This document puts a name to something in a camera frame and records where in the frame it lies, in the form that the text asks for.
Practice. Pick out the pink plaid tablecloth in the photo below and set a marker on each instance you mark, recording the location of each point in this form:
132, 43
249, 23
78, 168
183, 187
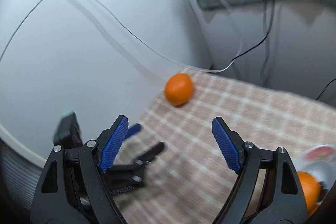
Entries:
190, 181

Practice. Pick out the large orange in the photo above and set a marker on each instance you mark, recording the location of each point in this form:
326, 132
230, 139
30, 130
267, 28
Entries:
311, 190

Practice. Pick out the medium orange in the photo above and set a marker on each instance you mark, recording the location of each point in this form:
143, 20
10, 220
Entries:
179, 89

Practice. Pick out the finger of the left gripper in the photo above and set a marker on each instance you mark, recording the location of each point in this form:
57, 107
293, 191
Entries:
134, 129
149, 156

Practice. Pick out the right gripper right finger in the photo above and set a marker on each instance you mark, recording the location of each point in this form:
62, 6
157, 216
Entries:
282, 199

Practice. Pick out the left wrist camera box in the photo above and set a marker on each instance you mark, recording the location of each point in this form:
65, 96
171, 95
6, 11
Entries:
68, 133

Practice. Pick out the floral white plate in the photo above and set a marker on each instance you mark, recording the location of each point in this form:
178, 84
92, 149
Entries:
320, 163

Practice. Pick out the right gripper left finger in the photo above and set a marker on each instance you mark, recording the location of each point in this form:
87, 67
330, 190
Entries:
71, 188

